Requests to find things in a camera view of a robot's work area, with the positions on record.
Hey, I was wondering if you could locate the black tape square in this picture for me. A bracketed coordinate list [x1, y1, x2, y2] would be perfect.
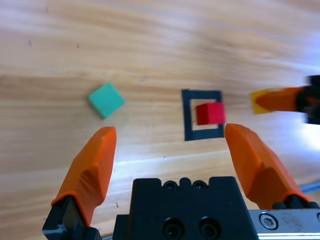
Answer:
[181, 88, 226, 142]

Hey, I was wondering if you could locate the yellow block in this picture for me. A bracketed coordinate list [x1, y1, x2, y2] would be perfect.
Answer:
[249, 87, 276, 115]

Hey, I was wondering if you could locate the green block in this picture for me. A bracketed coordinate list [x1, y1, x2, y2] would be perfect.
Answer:
[87, 82, 127, 120]

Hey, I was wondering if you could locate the red block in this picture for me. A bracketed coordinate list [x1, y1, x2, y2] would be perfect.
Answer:
[195, 101, 227, 126]

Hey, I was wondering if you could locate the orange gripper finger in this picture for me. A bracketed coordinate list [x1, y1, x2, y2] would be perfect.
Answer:
[41, 126, 118, 240]

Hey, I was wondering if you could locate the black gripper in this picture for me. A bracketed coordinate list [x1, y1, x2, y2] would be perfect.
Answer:
[224, 74, 320, 210]

